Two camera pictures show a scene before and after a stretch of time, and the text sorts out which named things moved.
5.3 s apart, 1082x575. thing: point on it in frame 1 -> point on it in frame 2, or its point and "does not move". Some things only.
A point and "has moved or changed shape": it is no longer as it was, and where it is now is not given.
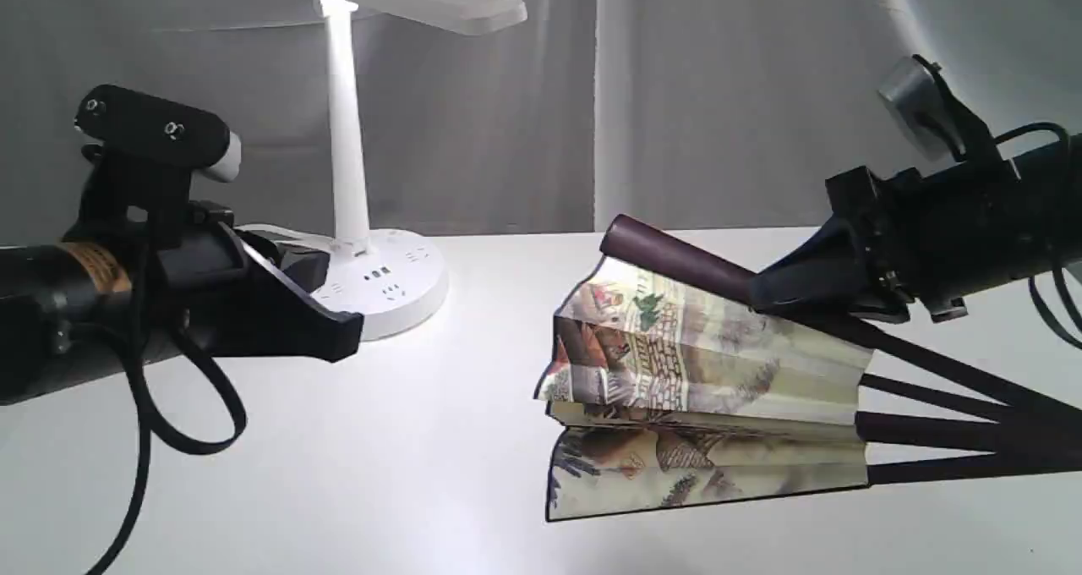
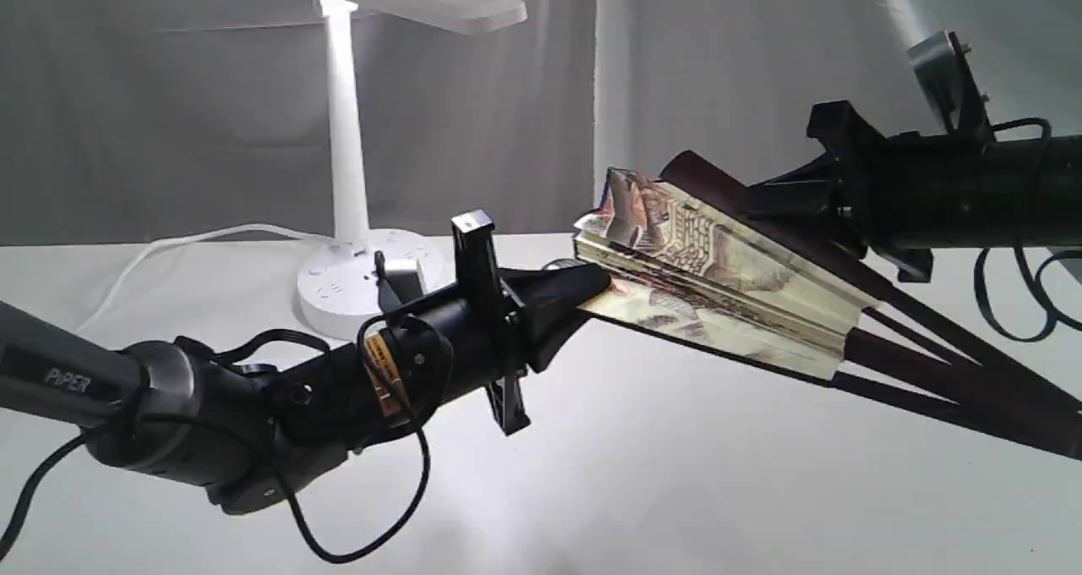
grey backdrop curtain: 649,95 does not move
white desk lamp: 396,285 does not move
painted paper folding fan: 670,384 has moved or changed shape
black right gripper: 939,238 -> 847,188
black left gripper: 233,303 -> 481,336
